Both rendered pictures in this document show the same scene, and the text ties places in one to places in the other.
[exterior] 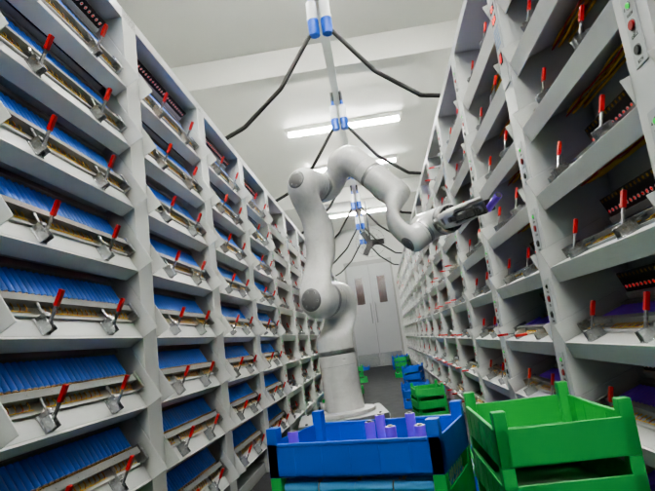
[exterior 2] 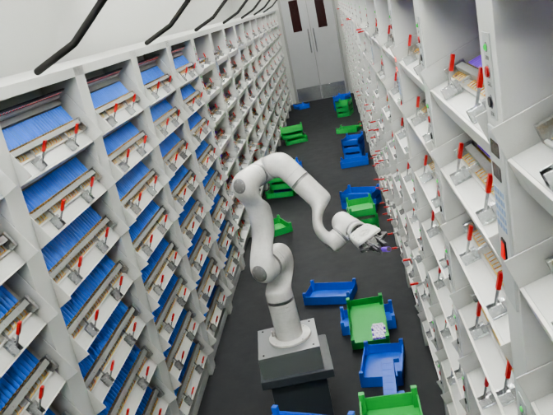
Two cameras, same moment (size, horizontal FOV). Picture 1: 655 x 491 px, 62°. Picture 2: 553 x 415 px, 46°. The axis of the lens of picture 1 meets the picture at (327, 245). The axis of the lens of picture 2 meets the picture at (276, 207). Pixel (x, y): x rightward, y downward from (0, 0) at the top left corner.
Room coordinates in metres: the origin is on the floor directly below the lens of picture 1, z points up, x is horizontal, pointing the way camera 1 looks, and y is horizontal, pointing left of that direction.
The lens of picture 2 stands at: (-0.81, -0.20, 1.79)
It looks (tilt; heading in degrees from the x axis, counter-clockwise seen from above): 17 degrees down; 3
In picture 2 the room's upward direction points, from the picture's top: 12 degrees counter-clockwise
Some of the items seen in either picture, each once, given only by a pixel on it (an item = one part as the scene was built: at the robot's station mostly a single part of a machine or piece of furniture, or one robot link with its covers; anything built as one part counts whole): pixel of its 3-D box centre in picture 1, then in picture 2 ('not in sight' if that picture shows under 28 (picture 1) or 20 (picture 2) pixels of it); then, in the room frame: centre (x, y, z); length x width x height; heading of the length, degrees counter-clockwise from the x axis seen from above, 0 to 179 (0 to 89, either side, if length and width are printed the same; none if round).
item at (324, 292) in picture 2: not in sight; (330, 291); (2.93, -0.21, 0.04); 0.30 x 0.20 x 0.08; 71
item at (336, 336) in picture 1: (335, 317); (277, 272); (1.83, 0.00, 0.69); 0.19 x 0.12 x 0.24; 151
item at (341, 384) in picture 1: (341, 383); (285, 318); (1.80, 0.01, 0.48); 0.19 x 0.19 x 0.18
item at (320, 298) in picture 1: (315, 242); (258, 225); (1.77, 0.04, 0.94); 0.16 x 0.12 x 0.50; 151
